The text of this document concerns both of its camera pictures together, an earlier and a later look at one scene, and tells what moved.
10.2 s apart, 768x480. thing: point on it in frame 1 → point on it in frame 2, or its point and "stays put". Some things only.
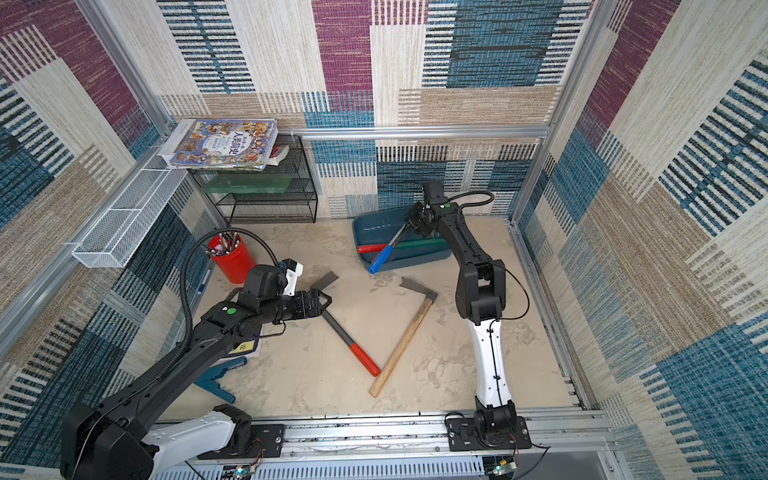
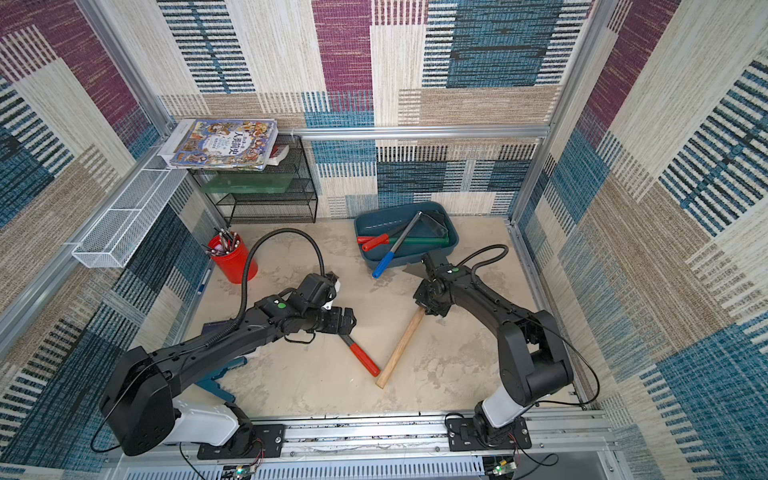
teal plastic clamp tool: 205,380 stays put
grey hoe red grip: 356,349 stays put
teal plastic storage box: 373,233 stays put
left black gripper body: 296,307 → 332,321
